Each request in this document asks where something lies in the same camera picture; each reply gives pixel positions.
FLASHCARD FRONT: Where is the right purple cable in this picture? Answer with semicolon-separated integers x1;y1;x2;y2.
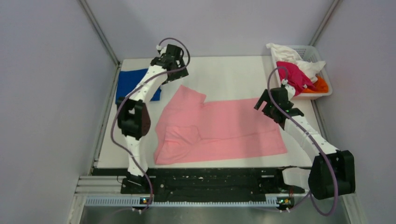
267;66;339;217

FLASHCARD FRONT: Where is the white t-shirt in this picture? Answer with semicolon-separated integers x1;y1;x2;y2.
266;43;328;83

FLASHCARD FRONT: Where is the magenta t-shirt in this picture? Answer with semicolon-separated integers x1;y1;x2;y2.
276;61;317;96

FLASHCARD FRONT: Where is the grey slotted cable duct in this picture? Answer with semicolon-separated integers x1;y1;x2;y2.
85;194;288;207

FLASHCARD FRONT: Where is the light pink t-shirt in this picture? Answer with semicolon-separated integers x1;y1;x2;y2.
154;86;287;165

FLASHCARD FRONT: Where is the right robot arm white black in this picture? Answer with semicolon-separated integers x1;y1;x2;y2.
254;86;356;200

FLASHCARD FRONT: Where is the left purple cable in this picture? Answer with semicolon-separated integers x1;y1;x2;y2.
110;37;191;212

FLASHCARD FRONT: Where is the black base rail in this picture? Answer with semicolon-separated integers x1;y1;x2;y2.
92;168;305;203

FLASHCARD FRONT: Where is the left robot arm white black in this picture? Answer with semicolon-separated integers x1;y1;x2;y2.
113;44;188;195

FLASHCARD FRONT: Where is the folded blue t-shirt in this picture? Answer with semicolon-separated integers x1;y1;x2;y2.
114;69;148;105

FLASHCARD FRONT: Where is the purple cable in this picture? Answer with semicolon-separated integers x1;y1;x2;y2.
110;37;191;212
267;66;339;217

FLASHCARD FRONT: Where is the orange t-shirt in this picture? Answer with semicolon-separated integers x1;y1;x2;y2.
302;76;329;94

